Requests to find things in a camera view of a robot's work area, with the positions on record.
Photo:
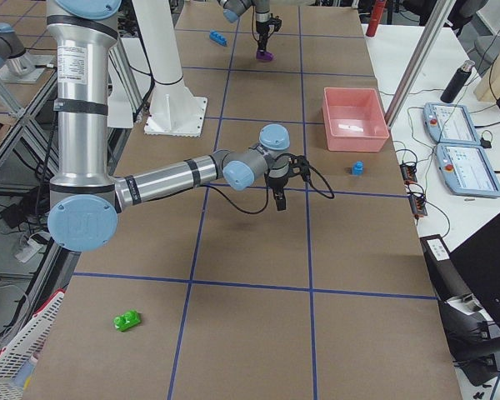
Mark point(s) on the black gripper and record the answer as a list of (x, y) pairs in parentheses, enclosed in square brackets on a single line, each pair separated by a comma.
[(277, 182), (261, 21)]

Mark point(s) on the purple block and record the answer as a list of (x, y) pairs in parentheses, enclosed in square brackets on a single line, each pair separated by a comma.
[(264, 56)]

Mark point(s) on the long blue block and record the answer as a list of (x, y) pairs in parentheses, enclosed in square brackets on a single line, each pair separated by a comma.
[(218, 38)]

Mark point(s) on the small blue block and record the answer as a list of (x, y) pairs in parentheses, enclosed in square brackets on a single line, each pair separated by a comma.
[(357, 168)]

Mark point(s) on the green block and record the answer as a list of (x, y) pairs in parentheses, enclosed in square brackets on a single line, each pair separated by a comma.
[(127, 320)]

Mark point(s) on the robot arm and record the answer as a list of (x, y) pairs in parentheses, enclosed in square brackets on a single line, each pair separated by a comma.
[(234, 9), (85, 198)]

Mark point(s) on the pink plastic box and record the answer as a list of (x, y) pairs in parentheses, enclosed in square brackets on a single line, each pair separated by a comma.
[(354, 120)]

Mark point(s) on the red bottle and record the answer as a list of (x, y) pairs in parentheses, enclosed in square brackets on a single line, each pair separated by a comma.
[(375, 17)]

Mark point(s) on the upper teach pendant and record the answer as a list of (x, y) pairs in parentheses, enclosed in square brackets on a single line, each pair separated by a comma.
[(449, 123)]

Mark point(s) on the teach pendant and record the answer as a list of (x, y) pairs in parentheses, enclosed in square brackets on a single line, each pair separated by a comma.
[(449, 123), (466, 170)]

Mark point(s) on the lower teach pendant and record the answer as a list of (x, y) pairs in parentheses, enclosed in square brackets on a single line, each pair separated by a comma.
[(466, 170)]

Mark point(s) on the black water bottle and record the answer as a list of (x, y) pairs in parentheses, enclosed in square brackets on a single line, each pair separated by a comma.
[(457, 82)]

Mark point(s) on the black laptop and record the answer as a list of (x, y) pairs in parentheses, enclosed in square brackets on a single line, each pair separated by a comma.
[(477, 260)]

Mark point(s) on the white plastic basket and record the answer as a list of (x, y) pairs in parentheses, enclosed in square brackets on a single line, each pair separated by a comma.
[(19, 358)]

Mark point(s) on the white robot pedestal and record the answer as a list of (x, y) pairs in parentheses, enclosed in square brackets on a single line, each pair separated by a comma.
[(173, 108)]

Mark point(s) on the aluminium frame post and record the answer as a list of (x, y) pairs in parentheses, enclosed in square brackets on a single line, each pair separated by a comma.
[(420, 54)]

